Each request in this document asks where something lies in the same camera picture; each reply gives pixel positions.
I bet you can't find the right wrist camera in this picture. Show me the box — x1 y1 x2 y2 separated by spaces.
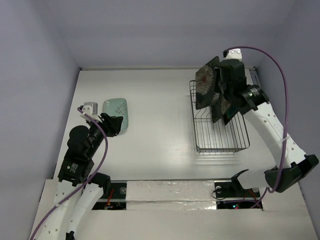
222 48 243 61

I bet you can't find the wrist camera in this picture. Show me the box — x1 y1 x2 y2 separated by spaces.
222 48 243 61
78 101 98 119

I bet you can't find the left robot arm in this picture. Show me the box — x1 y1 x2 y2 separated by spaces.
30 111 123 240

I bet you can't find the light green plate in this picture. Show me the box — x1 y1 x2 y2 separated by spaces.
102 98 129 135

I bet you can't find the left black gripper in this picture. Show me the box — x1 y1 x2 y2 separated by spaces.
87 112 123 156

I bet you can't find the black floral square plate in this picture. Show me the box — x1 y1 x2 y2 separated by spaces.
195 56 220 110

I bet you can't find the purple cable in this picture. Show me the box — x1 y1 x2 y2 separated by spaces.
29 107 109 240
222 45 288 210

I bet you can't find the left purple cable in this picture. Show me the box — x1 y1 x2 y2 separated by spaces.
29 107 109 240

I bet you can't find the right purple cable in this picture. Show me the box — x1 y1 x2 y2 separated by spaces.
222 45 288 210

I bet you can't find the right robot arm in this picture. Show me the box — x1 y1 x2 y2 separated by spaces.
219 58 319 196

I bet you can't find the wire dish rack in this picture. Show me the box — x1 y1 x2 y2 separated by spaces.
189 80 250 155

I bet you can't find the dark green square plate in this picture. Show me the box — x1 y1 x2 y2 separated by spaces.
223 105 239 126

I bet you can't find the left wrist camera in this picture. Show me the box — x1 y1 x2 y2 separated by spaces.
78 101 98 119

